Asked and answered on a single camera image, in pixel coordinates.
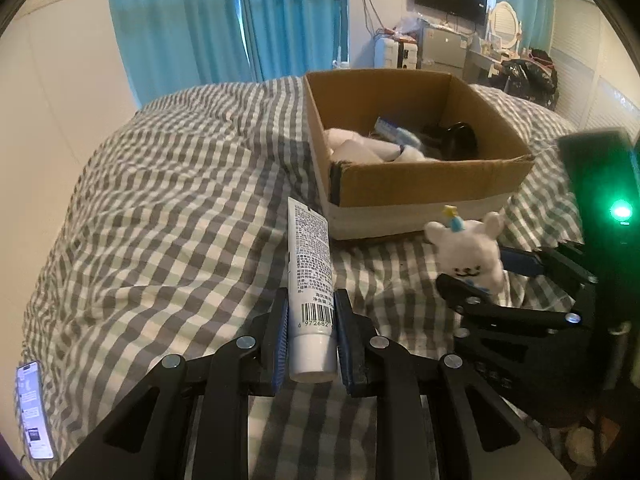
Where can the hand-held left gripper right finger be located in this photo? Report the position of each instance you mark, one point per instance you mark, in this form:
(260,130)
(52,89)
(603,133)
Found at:
(345,345)

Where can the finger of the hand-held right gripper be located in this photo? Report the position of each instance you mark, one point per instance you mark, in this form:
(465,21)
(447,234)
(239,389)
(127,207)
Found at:
(500,310)
(520,262)

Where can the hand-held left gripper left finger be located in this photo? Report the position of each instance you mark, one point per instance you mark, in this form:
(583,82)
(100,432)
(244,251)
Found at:
(281,345)

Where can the white plush toy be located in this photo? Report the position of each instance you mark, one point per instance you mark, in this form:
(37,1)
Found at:
(470,255)

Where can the white cream tube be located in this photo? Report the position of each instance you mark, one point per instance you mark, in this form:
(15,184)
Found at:
(310,260)

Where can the brown cardboard box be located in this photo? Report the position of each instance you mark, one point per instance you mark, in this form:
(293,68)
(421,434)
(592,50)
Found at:
(425,185)

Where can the black rounded object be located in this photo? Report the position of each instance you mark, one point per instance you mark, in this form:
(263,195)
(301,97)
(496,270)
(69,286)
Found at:
(457,140)

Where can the blue tissue packet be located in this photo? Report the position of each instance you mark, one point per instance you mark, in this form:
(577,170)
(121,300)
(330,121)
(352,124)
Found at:
(395,132)

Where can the white handheld hair dryer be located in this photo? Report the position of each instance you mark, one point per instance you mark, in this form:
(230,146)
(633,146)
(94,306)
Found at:
(360,152)

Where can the beige fluffy item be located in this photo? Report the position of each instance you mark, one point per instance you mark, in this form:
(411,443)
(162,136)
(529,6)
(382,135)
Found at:
(585,445)

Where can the grey checked blanket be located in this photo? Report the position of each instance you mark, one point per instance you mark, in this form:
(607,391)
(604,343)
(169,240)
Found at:
(175,210)

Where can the pile of black clothes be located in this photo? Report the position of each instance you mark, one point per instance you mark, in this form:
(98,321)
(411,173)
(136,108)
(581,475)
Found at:
(530,75)

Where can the white louvred wardrobe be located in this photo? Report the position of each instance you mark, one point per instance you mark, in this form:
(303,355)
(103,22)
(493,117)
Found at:
(595,60)

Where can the white dressing desk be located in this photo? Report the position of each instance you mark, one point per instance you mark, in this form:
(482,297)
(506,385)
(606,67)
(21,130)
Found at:
(480,62)

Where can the grey mini fridge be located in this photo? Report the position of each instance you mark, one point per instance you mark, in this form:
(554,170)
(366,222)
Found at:
(445,47)

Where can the white oval mirror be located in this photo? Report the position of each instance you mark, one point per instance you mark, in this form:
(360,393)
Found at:
(505,22)

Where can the white suitcase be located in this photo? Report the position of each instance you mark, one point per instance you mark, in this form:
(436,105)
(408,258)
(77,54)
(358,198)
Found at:
(395,55)

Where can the narrow blue curtain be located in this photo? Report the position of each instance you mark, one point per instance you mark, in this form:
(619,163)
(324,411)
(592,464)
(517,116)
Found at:
(537,20)

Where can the smartphone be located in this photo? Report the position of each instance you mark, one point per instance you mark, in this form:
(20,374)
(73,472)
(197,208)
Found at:
(32,410)

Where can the clear plastic bag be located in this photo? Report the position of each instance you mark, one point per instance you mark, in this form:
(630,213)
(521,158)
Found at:
(407,27)

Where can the blue window curtain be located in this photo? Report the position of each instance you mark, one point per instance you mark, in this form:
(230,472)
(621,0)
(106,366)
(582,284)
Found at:
(295,15)

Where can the wide blue curtain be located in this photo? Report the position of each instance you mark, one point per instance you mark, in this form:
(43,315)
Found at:
(175,25)

